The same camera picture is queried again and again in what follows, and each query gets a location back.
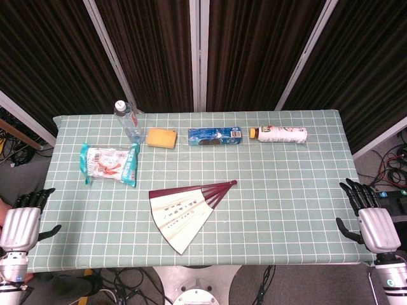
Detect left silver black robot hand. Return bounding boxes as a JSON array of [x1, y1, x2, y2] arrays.
[[0, 187, 62, 254]]

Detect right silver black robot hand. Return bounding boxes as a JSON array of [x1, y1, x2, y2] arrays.
[[336, 178, 402, 254]]

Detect red ribbed paper folding fan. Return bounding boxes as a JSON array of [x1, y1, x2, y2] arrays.
[[148, 179, 238, 255]]

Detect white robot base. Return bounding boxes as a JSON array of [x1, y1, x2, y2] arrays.
[[152, 265, 242, 305]]

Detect black power strip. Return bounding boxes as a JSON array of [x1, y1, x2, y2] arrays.
[[376, 189, 407, 209]]

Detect brown wooden bar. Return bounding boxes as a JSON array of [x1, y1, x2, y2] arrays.
[[0, 119, 45, 151]]

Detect teal white snack bag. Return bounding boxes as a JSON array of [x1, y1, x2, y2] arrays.
[[79, 142, 141, 188]]

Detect green grid tablecloth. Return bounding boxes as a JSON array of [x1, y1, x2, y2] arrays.
[[27, 109, 376, 273]]

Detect white drink bottle yellow cap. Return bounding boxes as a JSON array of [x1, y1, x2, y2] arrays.
[[249, 125, 308, 145]]

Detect clear plastic water bottle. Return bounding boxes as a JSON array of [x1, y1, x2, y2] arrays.
[[113, 100, 143, 144]]

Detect dark corrugated partition panel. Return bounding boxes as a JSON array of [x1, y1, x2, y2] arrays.
[[0, 0, 136, 137], [206, 0, 328, 112], [282, 0, 407, 152], [94, 0, 195, 112]]

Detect yellow sponge block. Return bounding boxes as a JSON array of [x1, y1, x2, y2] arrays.
[[146, 127, 178, 149]]

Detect blue cookie box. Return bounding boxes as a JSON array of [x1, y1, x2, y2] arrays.
[[188, 126, 243, 147]]

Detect black red cable bundle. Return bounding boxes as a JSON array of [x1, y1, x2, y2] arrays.
[[365, 147, 407, 193]]

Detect black floor cable bundle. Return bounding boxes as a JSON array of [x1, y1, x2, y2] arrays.
[[84, 268, 168, 305], [0, 107, 44, 168]]

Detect white partition frame post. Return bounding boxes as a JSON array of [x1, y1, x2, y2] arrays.
[[275, 0, 338, 111], [0, 90, 57, 147], [351, 116, 407, 160], [190, 0, 210, 112], [83, 0, 146, 112]]

